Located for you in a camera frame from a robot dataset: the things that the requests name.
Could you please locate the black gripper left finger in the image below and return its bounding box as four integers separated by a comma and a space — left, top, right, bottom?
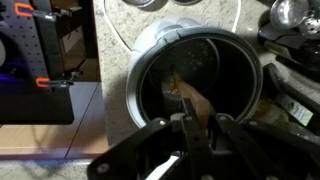
170, 99, 207, 180

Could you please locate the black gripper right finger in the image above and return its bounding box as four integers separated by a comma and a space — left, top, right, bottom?
216, 113, 286, 180

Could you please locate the wooden spoon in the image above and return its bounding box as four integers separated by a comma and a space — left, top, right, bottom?
169, 65, 212, 129

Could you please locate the white rice cooker body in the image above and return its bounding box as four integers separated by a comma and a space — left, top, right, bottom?
126, 17, 263, 128

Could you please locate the steel slotted spoon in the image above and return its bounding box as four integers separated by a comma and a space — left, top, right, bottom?
298, 11, 320, 40

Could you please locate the steel ladle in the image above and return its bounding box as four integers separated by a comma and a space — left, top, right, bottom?
258, 0, 310, 40

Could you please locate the wide shallow steel bowl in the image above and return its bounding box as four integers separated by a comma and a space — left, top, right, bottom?
171, 0, 202, 6

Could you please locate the small steel bowl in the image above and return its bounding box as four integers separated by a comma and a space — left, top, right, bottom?
122, 0, 160, 9

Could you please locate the black pegboard with clamps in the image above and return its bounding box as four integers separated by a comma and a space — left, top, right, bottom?
0, 0, 74, 125

